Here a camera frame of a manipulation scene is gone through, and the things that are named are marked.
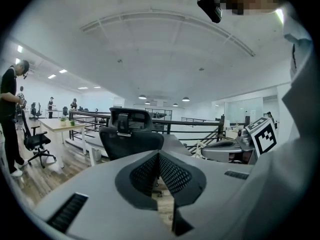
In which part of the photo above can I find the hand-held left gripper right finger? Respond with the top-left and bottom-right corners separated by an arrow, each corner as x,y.
158,150 -> 255,240

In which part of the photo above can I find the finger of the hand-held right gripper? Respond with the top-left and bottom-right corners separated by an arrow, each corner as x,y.
201,140 -> 242,161

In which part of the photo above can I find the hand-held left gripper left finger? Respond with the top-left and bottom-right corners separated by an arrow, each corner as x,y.
33,150 -> 163,240

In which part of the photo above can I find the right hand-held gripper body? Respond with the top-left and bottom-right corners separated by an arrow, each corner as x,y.
228,117 -> 278,165

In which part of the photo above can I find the black mesh office chair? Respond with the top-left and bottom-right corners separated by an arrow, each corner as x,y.
98,106 -> 165,195

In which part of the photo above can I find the wooden chair with patterned cushion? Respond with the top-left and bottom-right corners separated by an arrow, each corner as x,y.
194,140 -> 209,159

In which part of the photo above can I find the person's light shirt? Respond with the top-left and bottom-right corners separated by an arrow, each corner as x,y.
194,1 -> 316,240

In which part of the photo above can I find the black metal railing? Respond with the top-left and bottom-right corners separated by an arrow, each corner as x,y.
68,110 -> 226,157

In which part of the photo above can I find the light wooden table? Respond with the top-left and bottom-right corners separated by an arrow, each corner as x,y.
38,117 -> 88,169

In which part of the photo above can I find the black head camera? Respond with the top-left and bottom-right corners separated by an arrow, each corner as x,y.
196,0 -> 223,24

